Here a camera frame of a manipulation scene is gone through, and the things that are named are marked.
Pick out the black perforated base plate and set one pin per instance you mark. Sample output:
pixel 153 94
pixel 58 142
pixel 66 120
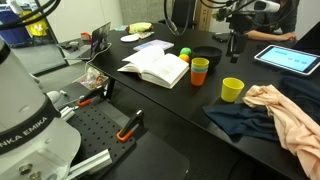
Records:
pixel 106 133

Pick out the blue plastic cup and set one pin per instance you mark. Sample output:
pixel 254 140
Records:
pixel 199 70

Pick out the dark blue cloth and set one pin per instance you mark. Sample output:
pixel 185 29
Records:
pixel 240 120

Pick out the seated person dark shirt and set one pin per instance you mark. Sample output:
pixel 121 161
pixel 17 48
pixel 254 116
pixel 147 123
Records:
pixel 276 18

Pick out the peach cloth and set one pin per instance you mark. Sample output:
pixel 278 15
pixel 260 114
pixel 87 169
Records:
pixel 286 116

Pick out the small clear plastic bag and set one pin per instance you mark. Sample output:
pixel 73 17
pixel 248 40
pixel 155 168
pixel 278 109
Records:
pixel 91 79

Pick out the orange plastic cup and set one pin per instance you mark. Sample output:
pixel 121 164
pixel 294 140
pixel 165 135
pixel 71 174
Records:
pixel 198 79

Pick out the black flat device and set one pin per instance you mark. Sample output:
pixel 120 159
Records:
pixel 220 37

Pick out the yellow-orange ball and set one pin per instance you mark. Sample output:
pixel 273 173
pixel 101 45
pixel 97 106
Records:
pixel 184 58

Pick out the white round disc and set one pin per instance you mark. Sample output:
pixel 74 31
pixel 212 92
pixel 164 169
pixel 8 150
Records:
pixel 129 38

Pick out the open white book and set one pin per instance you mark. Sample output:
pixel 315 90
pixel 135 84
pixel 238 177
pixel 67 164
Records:
pixel 156 65

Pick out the black bowl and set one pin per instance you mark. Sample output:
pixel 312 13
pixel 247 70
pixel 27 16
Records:
pixel 208 55

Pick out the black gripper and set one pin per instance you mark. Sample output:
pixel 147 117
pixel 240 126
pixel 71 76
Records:
pixel 238 33

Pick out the closed UIST book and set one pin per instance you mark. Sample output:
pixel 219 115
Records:
pixel 153 44

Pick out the aluminium extrusion piece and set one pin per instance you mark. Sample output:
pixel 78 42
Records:
pixel 90 163

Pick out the blue storage bin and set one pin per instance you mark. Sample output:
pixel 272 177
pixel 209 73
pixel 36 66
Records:
pixel 13 30

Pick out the person bare hand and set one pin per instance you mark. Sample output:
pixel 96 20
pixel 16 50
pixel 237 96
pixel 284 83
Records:
pixel 289 36

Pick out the tablet with lit screen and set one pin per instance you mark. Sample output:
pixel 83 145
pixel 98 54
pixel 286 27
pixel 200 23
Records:
pixel 288 59

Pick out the white Franka Panda arm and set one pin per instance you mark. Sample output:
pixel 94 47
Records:
pixel 26 100

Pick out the person bare forearm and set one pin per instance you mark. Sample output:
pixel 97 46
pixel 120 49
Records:
pixel 265 35

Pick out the yellow plastic cup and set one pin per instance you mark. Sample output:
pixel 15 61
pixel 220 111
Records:
pixel 200 63
pixel 231 90

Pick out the yellow-green pouch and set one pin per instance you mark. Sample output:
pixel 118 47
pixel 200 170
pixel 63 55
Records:
pixel 140 27

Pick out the open black laptop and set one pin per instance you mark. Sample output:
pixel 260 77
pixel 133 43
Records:
pixel 100 40

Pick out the green ball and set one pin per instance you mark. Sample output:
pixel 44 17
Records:
pixel 186 51

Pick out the yellow bag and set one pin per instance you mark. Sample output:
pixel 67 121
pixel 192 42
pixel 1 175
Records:
pixel 35 26

